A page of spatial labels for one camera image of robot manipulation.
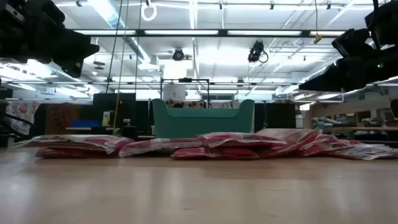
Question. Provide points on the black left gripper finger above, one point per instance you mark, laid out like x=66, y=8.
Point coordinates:
x=68, y=37
x=62, y=57

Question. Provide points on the floral cloth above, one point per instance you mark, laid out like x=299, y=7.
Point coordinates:
x=20, y=115

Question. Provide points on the teal plastic basket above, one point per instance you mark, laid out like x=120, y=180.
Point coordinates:
x=202, y=124

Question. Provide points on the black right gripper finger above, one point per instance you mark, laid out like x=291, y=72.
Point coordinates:
x=329, y=85
x=326, y=76

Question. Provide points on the blue box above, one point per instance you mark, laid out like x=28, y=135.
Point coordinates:
x=85, y=123

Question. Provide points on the yellow white carton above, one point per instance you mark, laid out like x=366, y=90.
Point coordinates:
x=106, y=119

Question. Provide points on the black cabinet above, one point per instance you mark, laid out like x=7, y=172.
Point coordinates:
x=275, y=119

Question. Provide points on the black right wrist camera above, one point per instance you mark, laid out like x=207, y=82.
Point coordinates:
x=349, y=43

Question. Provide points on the black overhead camera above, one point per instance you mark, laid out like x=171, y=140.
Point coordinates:
x=255, y=51

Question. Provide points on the brown patterned cloth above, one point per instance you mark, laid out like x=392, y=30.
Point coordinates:
x=60, y=118

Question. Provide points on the black overhead frame beam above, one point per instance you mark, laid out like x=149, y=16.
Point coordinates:
x=140, y=32
x=140, y=83

